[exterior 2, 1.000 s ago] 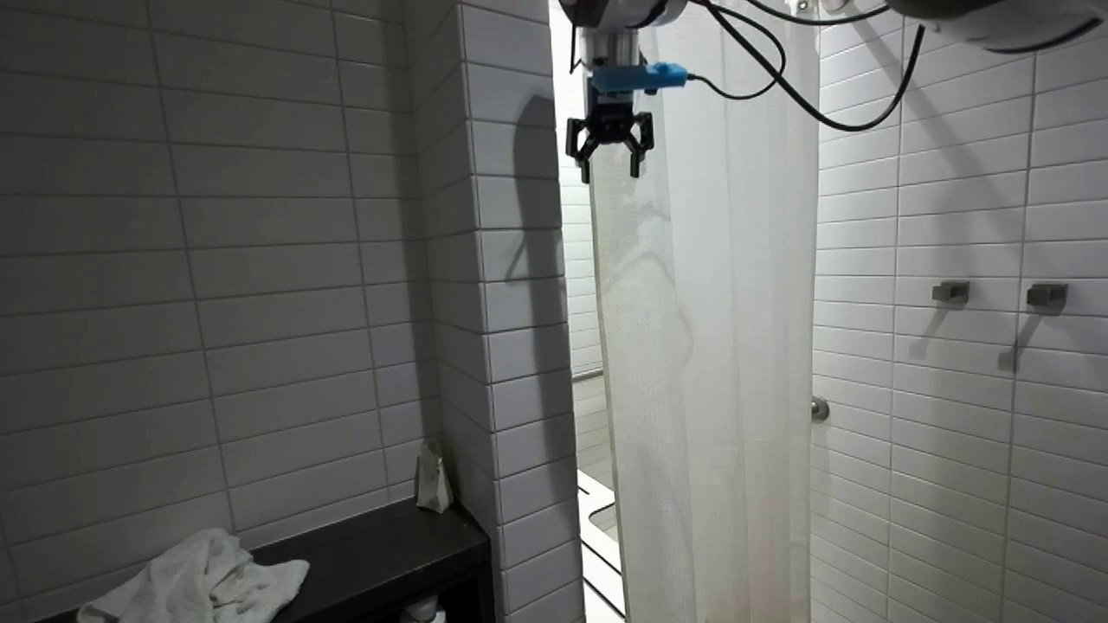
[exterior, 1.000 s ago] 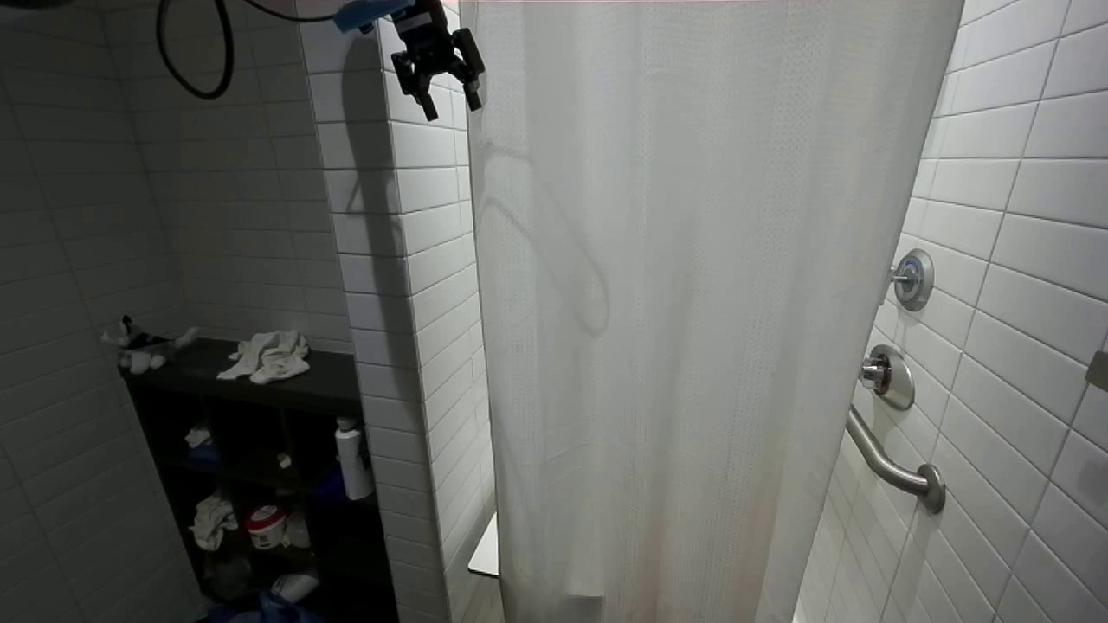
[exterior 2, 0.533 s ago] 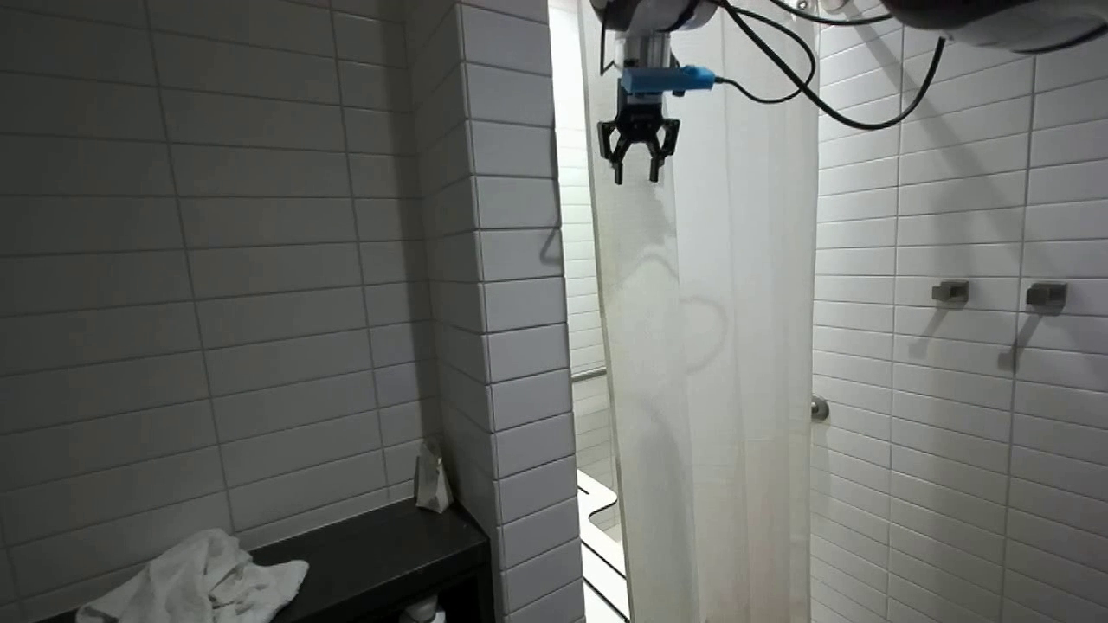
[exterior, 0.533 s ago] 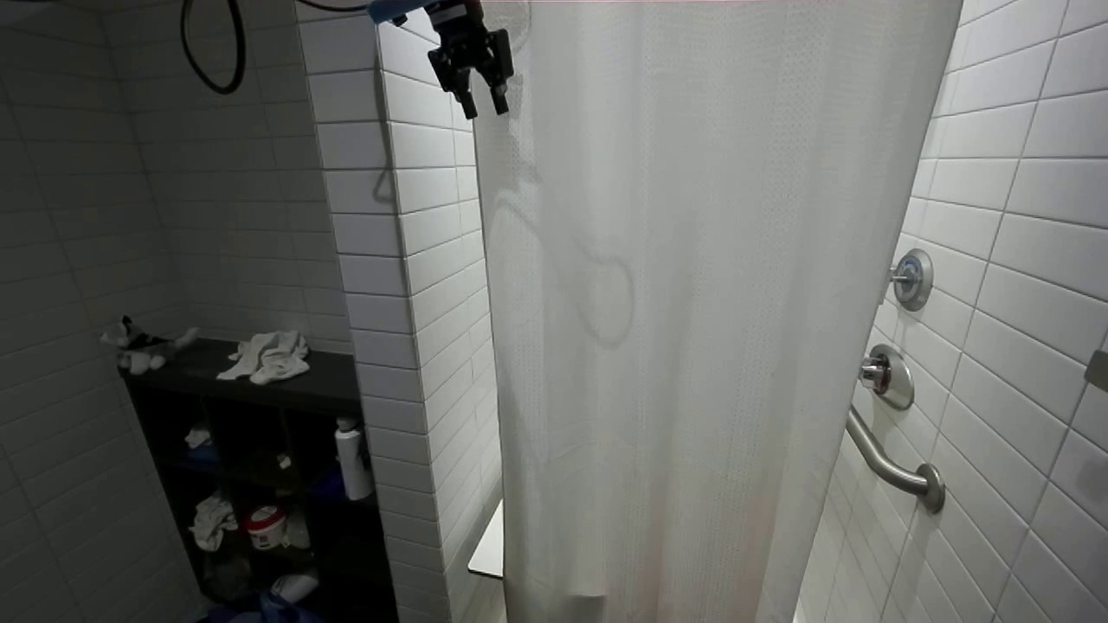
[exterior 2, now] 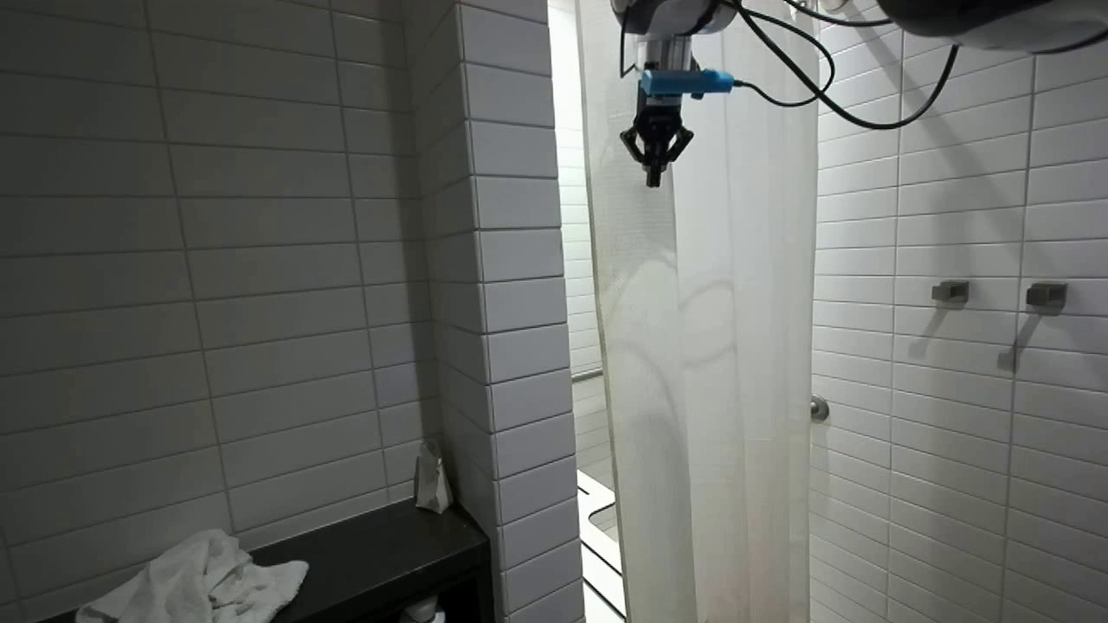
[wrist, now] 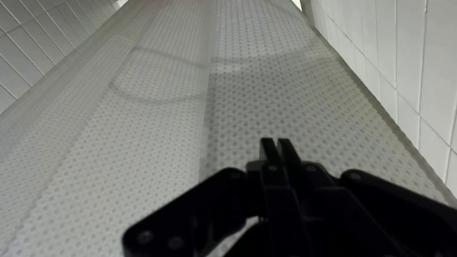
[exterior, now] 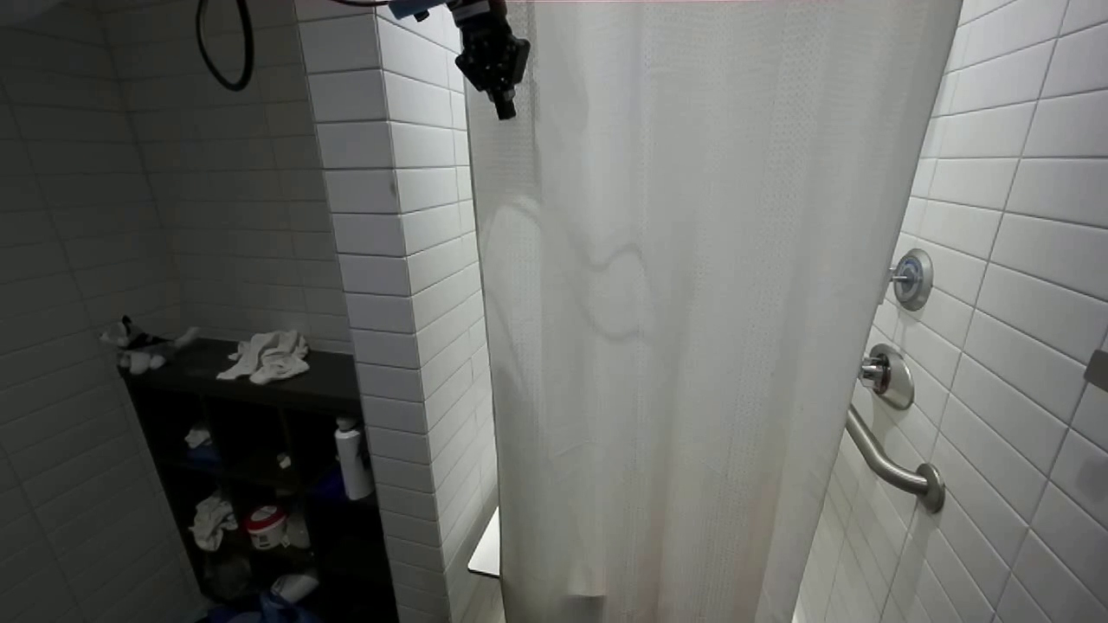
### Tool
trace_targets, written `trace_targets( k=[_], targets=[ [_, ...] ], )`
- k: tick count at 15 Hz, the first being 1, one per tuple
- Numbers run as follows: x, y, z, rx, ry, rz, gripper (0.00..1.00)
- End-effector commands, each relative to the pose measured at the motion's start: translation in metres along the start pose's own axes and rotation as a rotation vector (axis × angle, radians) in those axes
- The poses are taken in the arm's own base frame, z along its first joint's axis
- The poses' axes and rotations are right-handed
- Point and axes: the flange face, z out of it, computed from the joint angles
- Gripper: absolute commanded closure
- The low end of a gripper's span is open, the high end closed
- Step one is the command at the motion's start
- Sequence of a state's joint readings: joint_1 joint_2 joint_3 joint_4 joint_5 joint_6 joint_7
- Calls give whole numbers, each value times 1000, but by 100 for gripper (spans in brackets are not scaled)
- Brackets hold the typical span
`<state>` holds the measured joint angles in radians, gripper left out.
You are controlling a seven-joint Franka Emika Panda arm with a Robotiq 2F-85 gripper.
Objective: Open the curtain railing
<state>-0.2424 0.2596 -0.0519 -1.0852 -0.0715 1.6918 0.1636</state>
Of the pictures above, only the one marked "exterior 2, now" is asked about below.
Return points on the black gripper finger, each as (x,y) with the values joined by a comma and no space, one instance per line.
(677,138)
(639,143)

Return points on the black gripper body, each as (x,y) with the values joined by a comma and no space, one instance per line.
(659,117)

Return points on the white dotted shower curtain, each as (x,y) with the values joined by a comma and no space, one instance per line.
(737,401)

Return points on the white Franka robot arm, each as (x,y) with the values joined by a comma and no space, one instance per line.
(668,47)

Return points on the horizontal metal grab bar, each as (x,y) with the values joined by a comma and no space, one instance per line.
(588,376)

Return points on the white slotted shower seat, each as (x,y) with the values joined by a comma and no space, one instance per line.
(596,520)

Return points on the black shelf unit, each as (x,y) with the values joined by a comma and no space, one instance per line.
(369,553)

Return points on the white crumpled towel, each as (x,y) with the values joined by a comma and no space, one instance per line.
(196,583)

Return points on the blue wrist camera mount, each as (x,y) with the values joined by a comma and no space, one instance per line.
(681,85)

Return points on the round metal wall flange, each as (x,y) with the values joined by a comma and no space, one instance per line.
(819,410)

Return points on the metal wall hook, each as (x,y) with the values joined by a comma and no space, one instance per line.
(948,290)
(1047,299)

